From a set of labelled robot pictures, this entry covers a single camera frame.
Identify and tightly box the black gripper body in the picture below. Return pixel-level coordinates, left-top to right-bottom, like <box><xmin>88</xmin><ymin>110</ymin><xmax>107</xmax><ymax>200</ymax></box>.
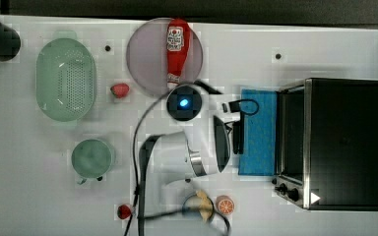
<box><xmin>222</xmin><ymin>100</ymin><xmax>244</xmax><ymax>154</ymax></box>

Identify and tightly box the blue oven door with handle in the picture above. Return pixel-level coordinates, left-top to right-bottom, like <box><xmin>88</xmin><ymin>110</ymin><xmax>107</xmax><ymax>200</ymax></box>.
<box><xmin>238</xmin><ymin>89</ymin><xmax>277</xmax><ymax>176</ymax></box>

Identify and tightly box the black toaster oven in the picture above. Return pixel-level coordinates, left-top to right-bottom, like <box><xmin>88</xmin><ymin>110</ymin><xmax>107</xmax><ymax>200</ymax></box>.
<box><xmin>273</xmin><ymin>78</ymin><xmax>378</xmax><ymax>211</ymax></box>

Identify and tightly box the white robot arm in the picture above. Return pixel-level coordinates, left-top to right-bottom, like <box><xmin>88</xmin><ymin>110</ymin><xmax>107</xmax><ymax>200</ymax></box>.
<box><xmin>133</xmin><ymin>81</ymin><xmax>242</xmax><ymax>236</ymax></box>

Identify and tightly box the red ketchup bottle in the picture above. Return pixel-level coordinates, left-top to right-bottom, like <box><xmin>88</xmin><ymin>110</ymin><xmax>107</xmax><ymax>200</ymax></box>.
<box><xmin>166</xmin><ymin>19</ymin><xmax>191</xmax><ymax>89</ymax></box>

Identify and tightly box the orange half slice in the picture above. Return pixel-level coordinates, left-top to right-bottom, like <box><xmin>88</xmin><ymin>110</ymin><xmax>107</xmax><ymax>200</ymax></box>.
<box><xmin>216</xmin><ymin>195</ymin><xmax>235</xmax><ymax>215</ymax></box>

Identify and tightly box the peeled banana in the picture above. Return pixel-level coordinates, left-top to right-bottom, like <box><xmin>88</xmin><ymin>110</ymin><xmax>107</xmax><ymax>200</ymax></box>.
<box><xmin>185</xmin><ymin>190</ymin><xmax>215</xmax><ymax>224</ymax></box>

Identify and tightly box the grey round plate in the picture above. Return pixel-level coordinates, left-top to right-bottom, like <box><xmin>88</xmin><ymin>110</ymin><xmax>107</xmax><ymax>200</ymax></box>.
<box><xmin>126</xmin><ymin>18</ymin><xmax>203</xmax><ymax>96</ymax></box>

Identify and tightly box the blue bowl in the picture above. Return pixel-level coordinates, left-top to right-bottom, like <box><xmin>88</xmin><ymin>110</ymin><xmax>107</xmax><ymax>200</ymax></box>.
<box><xmin>181</xmin><ymin>192</ymin><xmax>217</xmax><ymax>227</ymax></box>

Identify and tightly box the red strawberry near colander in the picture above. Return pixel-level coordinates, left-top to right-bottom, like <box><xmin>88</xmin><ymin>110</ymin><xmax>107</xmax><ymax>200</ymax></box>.
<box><xmin>110</xmin><ymin>83</ymin><xmax>130</xmax><ymax>99</ymax></box>

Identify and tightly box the green mug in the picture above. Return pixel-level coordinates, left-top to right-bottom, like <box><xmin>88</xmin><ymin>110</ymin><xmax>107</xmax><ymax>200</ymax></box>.
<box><xmin>71</xmin><ymin>139</ymin><xmax>116</xmax><ymax>185</ymax></box>

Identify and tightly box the red strawberry near table edge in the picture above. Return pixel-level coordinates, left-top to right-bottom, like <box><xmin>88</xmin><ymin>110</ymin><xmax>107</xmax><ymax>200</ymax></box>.
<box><xmin>117</xmin><ymin>205</ymin><xmax>132</xmax><ymax>220</ymax></box>

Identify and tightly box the green perforated colander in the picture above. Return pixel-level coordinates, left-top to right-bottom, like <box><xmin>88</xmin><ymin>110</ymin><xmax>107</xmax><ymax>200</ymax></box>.
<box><xmin>35</xmin><ymin>30</ymin><xmax>96</xmax><ymax>122</ymax></box>

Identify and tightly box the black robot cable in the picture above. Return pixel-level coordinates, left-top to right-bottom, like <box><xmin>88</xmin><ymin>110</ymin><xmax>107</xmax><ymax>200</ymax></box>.
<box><xmin>123</xmin><ymin>91</ymin><xmax>232</xmax><ymax>236</ymax></box>

